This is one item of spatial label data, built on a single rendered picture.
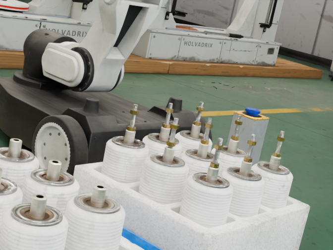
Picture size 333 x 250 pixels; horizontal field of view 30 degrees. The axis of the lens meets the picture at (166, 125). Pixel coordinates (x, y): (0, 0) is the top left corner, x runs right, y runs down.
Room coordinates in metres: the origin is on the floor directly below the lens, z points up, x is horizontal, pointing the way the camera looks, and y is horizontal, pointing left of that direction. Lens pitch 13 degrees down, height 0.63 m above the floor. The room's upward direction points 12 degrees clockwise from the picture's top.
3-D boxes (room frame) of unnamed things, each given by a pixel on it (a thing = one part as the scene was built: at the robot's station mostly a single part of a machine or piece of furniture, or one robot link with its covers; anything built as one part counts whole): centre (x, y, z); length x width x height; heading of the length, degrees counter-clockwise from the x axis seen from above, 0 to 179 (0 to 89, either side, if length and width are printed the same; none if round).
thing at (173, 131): (1.25, -0.02, 0.31); 0.01 x 0.01 x 0.08
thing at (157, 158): (1.25, -0.02, 0.25); 0.08 x 0.08 x 0.01
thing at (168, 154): (1.25, -0.02, 0.26); 0.02 x 0.02 x 0.03
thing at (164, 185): (1.25, -0.02, 0.16); 0.10 x 0.10 x 0.18
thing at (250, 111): (1.62, -0.22, 0.32); 0.04 x 0.04 x 0.02
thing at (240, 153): (1.44, -0.17, 0.25); 0.08 x 0.08 x 0.01
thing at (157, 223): (1.34, -0.09, 0.09); 0.39 x 0.39 x 0.18; 51
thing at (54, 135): (1.64, 0.28, 0.10); 0.20 x 0.05 x 0.20; 49
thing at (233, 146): (1.44, -0.17, 0.26); 0.02 x 0.02 x 0.03
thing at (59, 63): (2.02, 0.31, 0.28); 0.21 x 0.20 x 0.13; 49
